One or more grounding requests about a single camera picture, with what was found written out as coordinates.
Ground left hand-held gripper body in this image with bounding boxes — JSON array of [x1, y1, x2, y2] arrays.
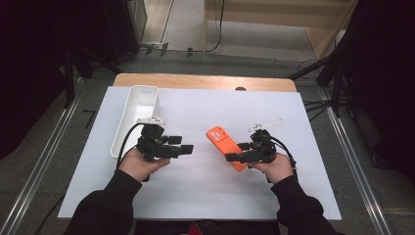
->
[[135, 116, 166, 163]]

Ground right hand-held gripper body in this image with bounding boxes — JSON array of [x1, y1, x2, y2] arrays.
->
[[248, 118, 284, 165]]

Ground orange phone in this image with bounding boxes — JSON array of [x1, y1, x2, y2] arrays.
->
[[206, 125, 248, 172]]

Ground white plastic bin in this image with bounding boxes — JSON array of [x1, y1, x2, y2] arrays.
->
[[110, 85, 161, 159]]

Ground person's right hand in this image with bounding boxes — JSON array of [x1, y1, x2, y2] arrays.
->
[[251, 152, 295, 185]]

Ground person's left hand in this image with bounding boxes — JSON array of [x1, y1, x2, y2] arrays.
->
[[117, 148, 171, 183]]

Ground white board sheet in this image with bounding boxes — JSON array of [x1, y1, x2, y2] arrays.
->
[[58, 85, 343, 221]]

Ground wooden table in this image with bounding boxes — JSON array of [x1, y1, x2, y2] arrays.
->
[[113, 72, 298, 93]]

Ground black stand legs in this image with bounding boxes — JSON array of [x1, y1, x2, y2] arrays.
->
[[62, 48, 122, 110], [288, 55, 357, 119]]

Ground light wooden furniture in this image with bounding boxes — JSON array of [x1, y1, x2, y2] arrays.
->
[[203, 0, 358, 61]]

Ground black curtain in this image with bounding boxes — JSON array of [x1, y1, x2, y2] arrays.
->
[[326, 0, 415, 184], [0, 0, 140, 161]]

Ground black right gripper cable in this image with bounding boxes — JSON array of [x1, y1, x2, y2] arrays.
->
[[269, 136, 299, 171]]

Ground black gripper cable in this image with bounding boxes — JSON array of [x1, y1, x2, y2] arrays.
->
[[269, 136, 299, 171], [115, 122, 145, 170]]

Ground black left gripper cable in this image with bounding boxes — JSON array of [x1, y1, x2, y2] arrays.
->
[[115, 122, 145, 170]]

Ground metal floor rail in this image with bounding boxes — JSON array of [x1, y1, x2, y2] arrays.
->
[[317, 87, 392, 235], [0, 77, 86, 235]]

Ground black hanging cable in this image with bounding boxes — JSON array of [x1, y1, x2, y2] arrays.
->
[[205, 0, 226, 54]]

